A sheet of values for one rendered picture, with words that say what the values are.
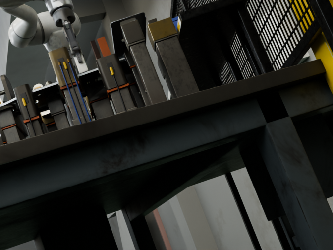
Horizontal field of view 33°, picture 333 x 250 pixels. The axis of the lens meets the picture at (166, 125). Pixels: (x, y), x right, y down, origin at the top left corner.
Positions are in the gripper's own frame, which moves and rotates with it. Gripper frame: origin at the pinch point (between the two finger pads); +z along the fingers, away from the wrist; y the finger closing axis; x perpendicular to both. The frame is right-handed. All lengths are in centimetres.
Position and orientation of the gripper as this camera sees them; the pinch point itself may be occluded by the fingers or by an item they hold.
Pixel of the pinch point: (81, 64)
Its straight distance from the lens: 196.6
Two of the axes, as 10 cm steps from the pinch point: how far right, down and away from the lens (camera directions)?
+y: 0.3, -2.4, -9.7
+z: 3.6, 9.1, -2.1
